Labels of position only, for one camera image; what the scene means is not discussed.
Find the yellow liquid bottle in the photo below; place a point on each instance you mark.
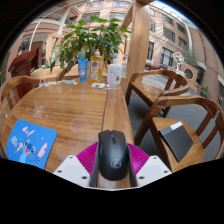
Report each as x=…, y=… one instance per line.
x=96, y=68

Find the wooden pergola post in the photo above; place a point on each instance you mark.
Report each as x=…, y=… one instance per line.
x=138, y=43

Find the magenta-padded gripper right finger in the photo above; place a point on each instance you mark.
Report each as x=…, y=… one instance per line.
x=151, y=170

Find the blue cartoon mouse pad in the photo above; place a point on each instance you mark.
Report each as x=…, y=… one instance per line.
x=31, y=143

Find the dark bust statue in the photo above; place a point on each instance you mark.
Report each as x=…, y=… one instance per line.
x=24, y=46

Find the white crumpled wrapper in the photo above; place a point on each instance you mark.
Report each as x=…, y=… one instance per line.
x=98, y=85

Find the white abstract sculpture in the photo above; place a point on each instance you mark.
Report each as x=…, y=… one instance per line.
x=178, y=60

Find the green potted plant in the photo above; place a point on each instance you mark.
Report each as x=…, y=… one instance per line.
x=90, y=36

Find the white pump bottle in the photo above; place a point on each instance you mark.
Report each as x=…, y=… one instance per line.
x=114, y=74

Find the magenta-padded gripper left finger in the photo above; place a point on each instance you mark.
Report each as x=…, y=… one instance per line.
x=71, y=170

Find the light wooden table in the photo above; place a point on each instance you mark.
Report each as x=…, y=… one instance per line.
x=46, y=73

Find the dark red wooden podium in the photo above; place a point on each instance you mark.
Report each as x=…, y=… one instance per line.
x=23, y=65

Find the yellow flower plant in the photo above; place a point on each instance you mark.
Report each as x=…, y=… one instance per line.
x=204, y=90

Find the blue tube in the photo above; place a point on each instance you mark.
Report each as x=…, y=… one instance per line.
x=82, y=70

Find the black notebook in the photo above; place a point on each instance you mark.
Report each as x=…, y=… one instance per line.
x=178, y=141

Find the black computer mouse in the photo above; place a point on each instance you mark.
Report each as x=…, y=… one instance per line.
x=113, y=156

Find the wooden armchair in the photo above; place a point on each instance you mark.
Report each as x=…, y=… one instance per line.
x=146, y=91
x=173, y=133
x=18, y=80

